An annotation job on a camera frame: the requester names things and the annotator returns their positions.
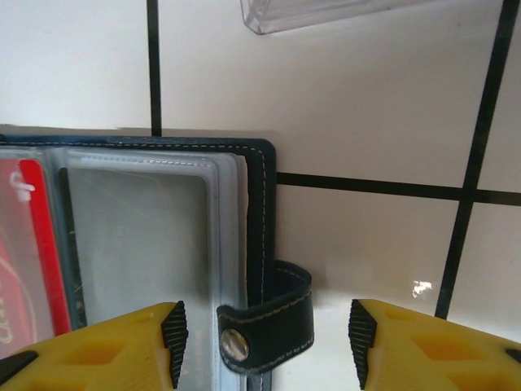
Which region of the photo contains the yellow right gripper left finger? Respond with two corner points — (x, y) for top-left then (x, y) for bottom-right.
(0, 301), (189, 391)

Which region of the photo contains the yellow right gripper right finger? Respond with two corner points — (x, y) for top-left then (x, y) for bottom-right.
(348, 298), (521, 391)

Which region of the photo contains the red credit card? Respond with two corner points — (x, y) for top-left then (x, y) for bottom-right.
(0, 158), (73, 358)

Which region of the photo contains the navy leather card holder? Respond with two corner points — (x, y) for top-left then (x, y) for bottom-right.
(0, 134), (317, 391)

